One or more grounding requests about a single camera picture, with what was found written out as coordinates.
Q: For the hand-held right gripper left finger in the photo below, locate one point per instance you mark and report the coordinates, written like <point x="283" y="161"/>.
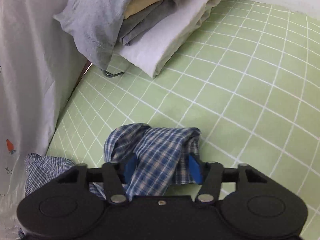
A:
<point x="130" y="167"/>

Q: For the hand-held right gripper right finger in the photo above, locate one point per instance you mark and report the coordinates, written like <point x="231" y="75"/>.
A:
<point x="194" y="166"/>

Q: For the blue plaid shirt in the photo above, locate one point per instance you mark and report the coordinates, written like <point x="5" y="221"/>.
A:
<point x="155" y="155"/>

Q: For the green grid mat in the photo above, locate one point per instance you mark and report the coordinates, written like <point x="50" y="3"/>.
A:
<point x="237" y="92"/>

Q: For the white folded garment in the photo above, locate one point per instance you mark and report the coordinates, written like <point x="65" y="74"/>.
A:
<point x="170" y="35"/>

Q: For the white carrot print sheet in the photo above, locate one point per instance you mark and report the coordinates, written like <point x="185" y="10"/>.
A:
<point x="27" y="80"/>

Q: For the dark grey folded garment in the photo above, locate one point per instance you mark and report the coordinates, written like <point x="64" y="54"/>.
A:
<point x="150" y="20"/>

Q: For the light grey folded garment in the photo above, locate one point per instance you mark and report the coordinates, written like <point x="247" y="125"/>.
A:
<point x="100" y="17"/>

